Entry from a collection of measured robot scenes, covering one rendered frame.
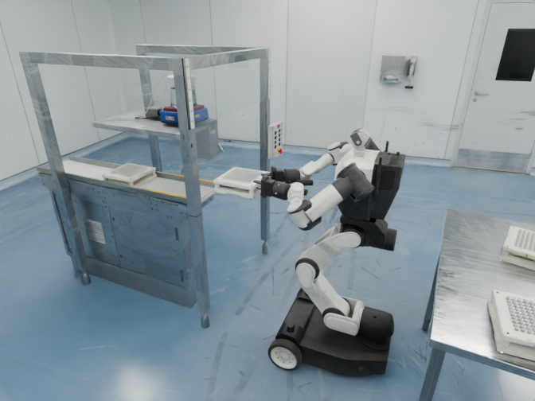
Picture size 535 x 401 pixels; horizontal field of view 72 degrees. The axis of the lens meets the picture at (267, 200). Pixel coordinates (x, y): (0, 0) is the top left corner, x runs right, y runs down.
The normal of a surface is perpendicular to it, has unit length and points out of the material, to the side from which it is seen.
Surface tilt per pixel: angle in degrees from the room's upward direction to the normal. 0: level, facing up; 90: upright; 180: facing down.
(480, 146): 90
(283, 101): 90
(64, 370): 0
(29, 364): 0
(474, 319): 0
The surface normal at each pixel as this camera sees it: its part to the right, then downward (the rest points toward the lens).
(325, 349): 0.00, -0.90
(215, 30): -0.30, 0.41
